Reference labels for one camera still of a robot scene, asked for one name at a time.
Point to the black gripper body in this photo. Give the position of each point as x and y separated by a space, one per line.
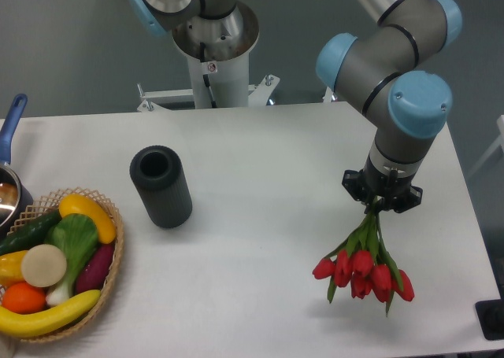
388 179

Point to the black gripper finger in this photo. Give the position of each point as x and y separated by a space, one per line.
356 186
409 199

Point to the red tulip bouquet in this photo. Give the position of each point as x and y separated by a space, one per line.
362 263

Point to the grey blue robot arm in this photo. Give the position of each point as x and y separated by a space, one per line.
378 77

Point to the dark grey ribbed vase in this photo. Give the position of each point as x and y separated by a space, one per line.
157 174

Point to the black device at edge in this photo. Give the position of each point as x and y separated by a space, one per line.
490 316

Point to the purple sweet potato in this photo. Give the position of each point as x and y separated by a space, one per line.
93 276

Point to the yellow squash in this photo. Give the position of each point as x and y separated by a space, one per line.
79 204

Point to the green bok choy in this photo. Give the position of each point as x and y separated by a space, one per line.
77 237

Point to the woven wicker basket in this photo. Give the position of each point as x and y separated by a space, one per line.
50 203

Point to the beige round slice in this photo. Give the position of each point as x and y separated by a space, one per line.
43 265

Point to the dark green cucumber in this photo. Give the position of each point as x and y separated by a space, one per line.
31 234

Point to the yellow bell pepper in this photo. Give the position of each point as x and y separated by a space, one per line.
10 268

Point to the orange fruit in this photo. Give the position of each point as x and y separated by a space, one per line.
23 298

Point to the yellow banana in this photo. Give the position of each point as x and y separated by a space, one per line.
50 320

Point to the white frame at right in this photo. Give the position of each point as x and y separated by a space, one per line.
490 156

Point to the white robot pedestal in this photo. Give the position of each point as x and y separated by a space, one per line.
217 54

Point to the blue handled saucepan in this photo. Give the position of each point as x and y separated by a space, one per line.
14 196

